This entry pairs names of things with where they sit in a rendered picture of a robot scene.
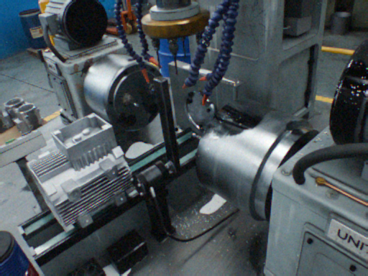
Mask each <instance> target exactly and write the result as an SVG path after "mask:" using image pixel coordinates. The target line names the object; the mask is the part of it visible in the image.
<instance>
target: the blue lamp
mask: <svg viewBox="0 0 368 276"><path fill-rule="evenodd" d="M28 267H29V259H28V257H27V255H26V254H25V253H24V251H23V249H22V248H21V247H20V245H19V244H18V242H17V241H16V239H15V243H14V248H13V250H12V252H10V254H9V256H8V257H7V258H6V259H5V260H4V261H3V262H2V263H1V264H0V276H24V275H26V272H27V270H28Z"/></svg>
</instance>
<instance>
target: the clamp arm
mask: <svg viewBox="0 0 368 276"><path fill-rule="evenodd" d="M153 81H154V84H155V93H156V97H157V107H158V110H159V114H160V123H161V127H162V133H163V137H164V144H165V150H166V154H167V164H169V163H171V164H170V165H169V166H170V167H172V166H173V167H172V168H171V170H172V171H173V172H174V173H177V172H179V171H181V165H180V157H179V153H178V146H179V145H178V141H177V137H176V133H175V125H174V117H173V110H172V105H171V100H170V84H168V81H167V78H163V77H161V76H158V77H156V78H154V79H153Z"/></svg>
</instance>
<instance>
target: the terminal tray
mask: <svg viewBox="0 0 368 276"><path fill-rule="evenodd" d="M90 116H92V117H90ZM105 125H107V127H104V126H105ZM56 132H58V133H57V134H56ZM51 135H52V138H53V140H54V142H55V146H56V147H57V148H58V149H59V150H60V151H62V152H63V154H65V156H66V157H67V158H68V159H69V161H70V162H71V165H72V166H73V169H74V170H75V171H78V172H80V171H81V169H82V168H83V169H85V168H86V166H90V164H91V163H92V164H95V161H97V162H98V161H99V159H102V160H103V159H104V156H106V157H108V154H112V153H111V151H112V149H113V148H115V147H118V146H117V144H116V138H115V134H114V130H113V128H112V125H110V124H109V123H107V122H106V121H104V120H103V119H101V118H100V117H99V116H98V115H95V114H94V113H92V114H90V115H89V116H85V117H84V118H82V119H79V120H77V121H75V122H73V123H71V124H69V125H67V126H64V127H63V128H61V129H58V130H56V131H54V132H51ZM68 144H70V145H68Z"/></svg>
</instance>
